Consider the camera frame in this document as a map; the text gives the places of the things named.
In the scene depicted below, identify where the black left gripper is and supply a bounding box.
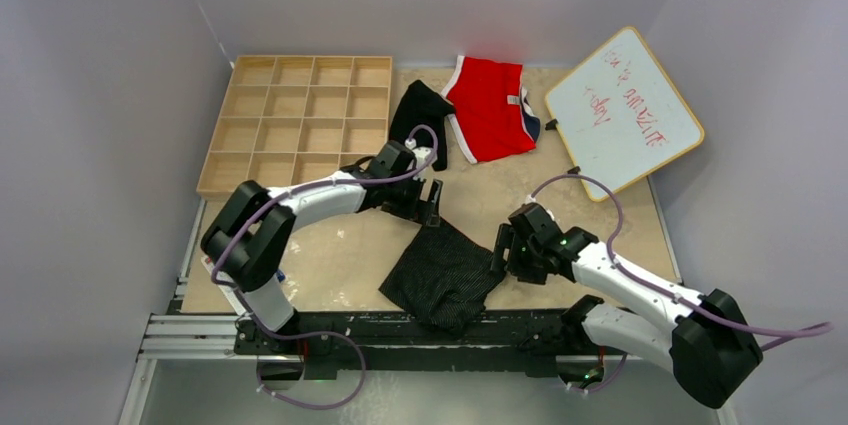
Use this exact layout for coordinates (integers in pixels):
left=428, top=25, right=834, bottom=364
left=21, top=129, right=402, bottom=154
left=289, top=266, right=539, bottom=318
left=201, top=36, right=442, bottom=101
left=382, top=172, right=439, bottom=227

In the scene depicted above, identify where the black striped underwear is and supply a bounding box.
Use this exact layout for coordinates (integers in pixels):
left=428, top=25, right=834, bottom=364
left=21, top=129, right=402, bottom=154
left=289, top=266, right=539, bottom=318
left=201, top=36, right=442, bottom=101
left=379, top=219, right=504, bottom=335

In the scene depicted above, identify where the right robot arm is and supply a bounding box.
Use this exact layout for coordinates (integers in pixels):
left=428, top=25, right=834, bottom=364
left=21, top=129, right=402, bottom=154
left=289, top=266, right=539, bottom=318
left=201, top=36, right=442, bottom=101
left=491, top=203, right=763, bottom=409

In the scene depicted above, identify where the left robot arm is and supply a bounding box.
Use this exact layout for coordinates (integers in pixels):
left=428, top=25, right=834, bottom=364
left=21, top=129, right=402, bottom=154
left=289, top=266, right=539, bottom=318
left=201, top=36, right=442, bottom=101
left=201, top=139, right=442, bottom=354

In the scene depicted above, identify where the plain black underwear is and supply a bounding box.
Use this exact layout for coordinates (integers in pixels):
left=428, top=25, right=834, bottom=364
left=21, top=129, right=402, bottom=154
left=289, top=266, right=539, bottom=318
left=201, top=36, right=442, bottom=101
left=388, top=80, right=456, bottom=172

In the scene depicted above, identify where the red white blue underwear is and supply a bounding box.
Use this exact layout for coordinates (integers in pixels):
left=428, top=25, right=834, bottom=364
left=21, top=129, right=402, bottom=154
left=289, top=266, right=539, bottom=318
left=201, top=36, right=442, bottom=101
left=442, top=55, right=542, bottom=164

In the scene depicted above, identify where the wooden compartment tray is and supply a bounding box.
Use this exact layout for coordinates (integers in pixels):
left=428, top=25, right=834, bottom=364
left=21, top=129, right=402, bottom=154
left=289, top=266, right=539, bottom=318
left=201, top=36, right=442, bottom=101
left=196, top=55, right=393, bottom=200

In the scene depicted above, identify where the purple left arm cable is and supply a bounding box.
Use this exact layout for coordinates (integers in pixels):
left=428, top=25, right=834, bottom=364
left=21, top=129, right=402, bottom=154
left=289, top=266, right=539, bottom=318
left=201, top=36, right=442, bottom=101
left=210, top=123, right=441, bottom=411

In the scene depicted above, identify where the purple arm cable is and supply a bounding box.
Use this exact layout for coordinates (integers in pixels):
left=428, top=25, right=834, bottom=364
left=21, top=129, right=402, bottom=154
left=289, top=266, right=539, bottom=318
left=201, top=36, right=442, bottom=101
left=210, top=123, right=441, bottom=411
left=526, top=173, right=835, bottom=397

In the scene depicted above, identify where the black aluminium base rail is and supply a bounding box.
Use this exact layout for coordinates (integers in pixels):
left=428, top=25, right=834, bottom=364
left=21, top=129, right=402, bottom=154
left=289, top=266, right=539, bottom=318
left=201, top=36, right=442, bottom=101
left=135, top=305, right=717, bottom=384

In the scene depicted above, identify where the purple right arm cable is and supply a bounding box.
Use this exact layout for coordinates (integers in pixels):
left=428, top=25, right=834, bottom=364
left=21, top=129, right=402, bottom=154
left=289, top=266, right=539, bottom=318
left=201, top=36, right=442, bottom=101
left=526, top=173, right=835, bottom=397

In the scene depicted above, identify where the white board with wooden frame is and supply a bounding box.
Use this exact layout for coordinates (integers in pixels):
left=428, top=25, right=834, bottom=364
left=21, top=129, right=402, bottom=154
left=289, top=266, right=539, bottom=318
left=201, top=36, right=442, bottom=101
left=545, top=26, right=705, bottom=202

